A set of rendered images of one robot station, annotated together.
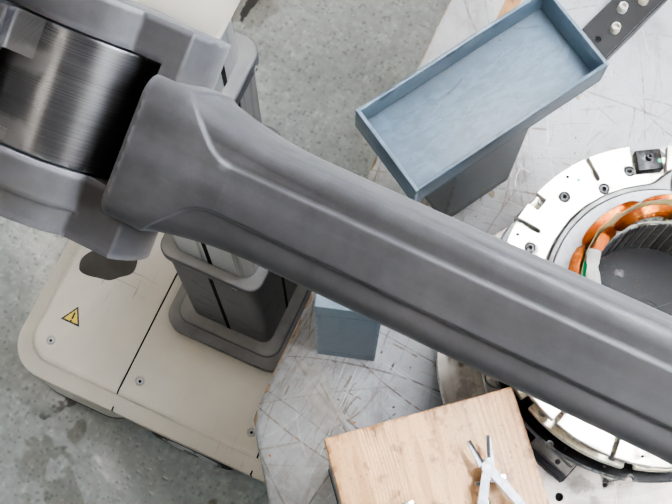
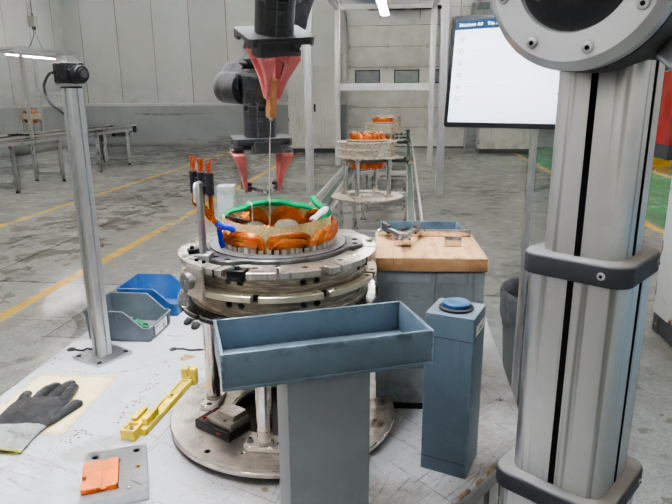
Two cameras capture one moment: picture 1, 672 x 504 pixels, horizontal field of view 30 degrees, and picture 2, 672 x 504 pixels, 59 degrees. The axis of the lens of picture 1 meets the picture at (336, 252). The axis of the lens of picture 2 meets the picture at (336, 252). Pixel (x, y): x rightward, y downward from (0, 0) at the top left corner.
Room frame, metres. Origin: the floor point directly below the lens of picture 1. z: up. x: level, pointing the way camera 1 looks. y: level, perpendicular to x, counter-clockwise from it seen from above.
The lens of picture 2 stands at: (1.14, 0.09, 1.33)
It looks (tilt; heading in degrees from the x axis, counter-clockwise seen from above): 15 degrees down; 200
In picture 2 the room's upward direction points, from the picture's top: straight up
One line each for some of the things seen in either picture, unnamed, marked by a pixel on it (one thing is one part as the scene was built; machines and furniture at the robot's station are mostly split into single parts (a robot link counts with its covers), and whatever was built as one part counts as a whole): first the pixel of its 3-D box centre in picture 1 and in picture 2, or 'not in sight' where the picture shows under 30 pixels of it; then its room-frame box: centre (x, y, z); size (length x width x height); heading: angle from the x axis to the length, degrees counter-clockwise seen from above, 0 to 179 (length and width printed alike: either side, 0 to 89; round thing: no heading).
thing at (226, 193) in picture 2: not in sight; (226, 210); (0.25, -0.43, 1.14); 0.03 x 0.03 x 0.09; 20
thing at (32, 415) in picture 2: not in sight; (35, 410); (0.42, -0.74, 0.79); 0.24 x 0.13 x 0.02; 13
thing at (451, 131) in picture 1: (468, 135); (322, 429); (0.52, -0.15, 0.92); 0.25 x 0.11 x 0.28; 125
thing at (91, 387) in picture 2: not in sight; (33, 411); (0.42, -0.75, 0.78); 0.31 x 0.19 x 0.01; 13
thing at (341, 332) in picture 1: (350, 305); (452, 387); (0.32, -0.02, 0.91); 0.07 x 0.07 x 0.25; 83
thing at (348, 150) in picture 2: not in sight; (367, 169); (-1.95, -0.83, 0.94); 0.39 x 0.39 x 0.30
